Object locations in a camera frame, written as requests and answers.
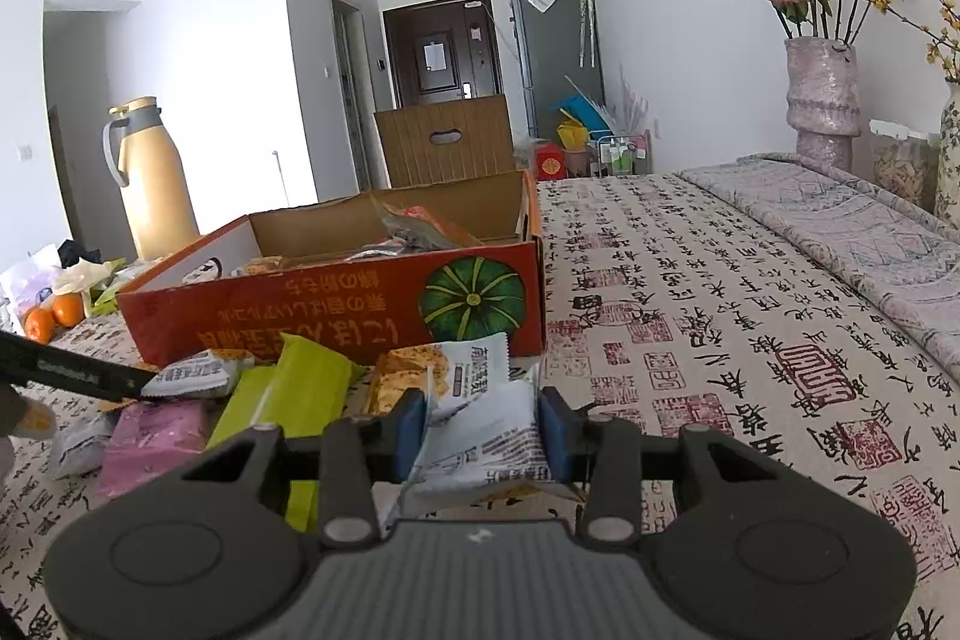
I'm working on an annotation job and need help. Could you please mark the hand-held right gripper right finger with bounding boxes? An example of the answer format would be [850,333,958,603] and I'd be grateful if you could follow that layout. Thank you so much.
[536,385,785,547]

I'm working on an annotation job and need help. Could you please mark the grey refrigerator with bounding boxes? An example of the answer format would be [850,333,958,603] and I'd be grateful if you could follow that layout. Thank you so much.
[510,0,607,140]

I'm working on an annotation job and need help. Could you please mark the white plastic bag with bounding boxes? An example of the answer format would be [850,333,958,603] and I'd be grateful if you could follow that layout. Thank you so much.
[0,244,65,315]

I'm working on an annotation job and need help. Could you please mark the pink grey ribbed vase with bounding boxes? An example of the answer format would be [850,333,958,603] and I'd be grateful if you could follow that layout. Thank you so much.
[784,36,862,170]

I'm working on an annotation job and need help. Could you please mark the dark brown door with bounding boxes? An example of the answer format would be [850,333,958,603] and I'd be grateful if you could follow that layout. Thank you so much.
[382,0,503,112]

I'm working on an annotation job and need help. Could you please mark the small green snack packet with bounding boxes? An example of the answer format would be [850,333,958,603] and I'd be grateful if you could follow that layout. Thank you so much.
[86,276,147,319]

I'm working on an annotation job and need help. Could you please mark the grey patterned cloth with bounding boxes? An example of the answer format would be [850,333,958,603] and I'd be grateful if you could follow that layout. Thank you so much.
[679,151,960,386]

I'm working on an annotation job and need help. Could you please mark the red cardboard box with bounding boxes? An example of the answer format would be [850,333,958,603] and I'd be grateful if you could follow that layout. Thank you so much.
[116,169,547,369]

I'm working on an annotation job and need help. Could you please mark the small grey snack packet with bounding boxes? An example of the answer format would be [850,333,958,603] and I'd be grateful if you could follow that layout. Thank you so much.
[49,411,117,480]

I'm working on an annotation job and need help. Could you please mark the floral patterned vase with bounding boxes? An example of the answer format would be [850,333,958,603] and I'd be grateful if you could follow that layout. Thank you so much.
[934,81,960,229]

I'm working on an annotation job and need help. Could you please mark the blue and yellow bags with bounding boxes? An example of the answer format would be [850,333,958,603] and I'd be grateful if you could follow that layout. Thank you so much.
[547,96,610,150]

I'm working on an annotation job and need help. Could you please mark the glass jar with white lid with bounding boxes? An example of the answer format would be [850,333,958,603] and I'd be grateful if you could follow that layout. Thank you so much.
[868,119,942,206]

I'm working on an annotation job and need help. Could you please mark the grey interior door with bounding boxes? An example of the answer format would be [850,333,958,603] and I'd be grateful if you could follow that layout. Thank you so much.
[330,0,376,191]

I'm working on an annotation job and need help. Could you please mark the brown cardboard carton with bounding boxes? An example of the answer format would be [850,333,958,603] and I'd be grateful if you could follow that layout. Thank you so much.
[373,94,518,190]

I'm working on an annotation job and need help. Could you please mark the white cracker snack packet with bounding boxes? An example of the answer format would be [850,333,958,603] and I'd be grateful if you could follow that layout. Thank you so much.
[141,347,248,399]

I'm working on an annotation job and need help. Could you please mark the pale yellow rubber glove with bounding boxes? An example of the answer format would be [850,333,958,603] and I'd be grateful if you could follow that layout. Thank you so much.
[52,257,128,296]

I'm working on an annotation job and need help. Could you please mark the pink snack packet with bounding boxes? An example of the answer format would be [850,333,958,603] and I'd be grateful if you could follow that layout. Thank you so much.
[96,398,230,498]

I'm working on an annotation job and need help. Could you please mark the wire rack with bottles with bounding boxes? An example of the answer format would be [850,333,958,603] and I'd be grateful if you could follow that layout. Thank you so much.
[589,134,652,178]

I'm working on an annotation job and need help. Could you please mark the yellow-green snack packet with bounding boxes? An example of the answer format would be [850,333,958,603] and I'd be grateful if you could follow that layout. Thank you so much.
[274,334,365,532]
[204,364,278,453]

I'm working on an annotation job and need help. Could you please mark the cracker print snack packet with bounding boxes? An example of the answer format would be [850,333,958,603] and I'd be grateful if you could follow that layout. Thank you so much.
[229,256,290,277]

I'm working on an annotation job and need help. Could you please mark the white grey snack packet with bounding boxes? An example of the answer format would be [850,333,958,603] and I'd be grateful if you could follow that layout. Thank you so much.
[394,359,593,513]

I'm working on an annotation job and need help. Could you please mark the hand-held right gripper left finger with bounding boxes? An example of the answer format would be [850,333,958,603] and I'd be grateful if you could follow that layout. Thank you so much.
[159,387,430,549]

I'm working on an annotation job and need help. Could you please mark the dark cloth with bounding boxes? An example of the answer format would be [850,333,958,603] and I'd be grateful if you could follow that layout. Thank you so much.
[58,239,102,270]

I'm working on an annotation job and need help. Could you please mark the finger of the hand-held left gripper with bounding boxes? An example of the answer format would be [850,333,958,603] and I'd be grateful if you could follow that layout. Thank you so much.
[0,331,155,402]

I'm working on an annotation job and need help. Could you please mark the beige thermos jug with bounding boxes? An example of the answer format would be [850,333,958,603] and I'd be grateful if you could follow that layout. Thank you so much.
[103,96,200,262]

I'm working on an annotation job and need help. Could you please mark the orange white cracker packet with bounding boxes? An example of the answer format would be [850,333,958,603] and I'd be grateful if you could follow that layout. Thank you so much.
[371,334,511,420]

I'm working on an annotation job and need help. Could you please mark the hanging white umbrella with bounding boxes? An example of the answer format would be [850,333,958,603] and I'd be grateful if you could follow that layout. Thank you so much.
[574,0,597,70]

